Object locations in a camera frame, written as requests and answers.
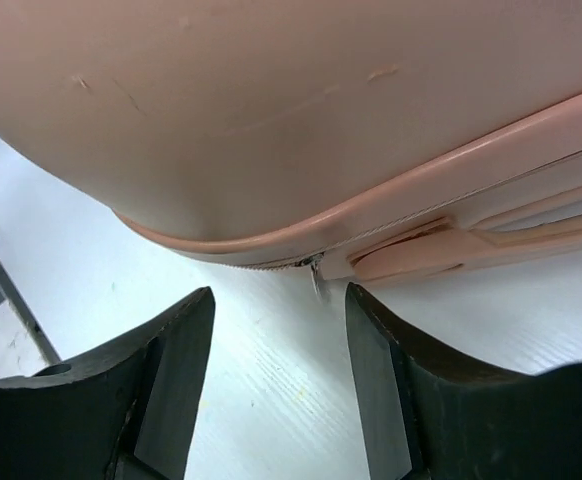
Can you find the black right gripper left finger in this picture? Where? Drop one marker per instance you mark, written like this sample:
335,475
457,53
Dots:
124,410

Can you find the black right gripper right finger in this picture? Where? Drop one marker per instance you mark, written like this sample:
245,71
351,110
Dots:
430,411

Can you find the pink hard-shell suitcase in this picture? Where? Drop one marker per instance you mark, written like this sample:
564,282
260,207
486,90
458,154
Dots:
377,140

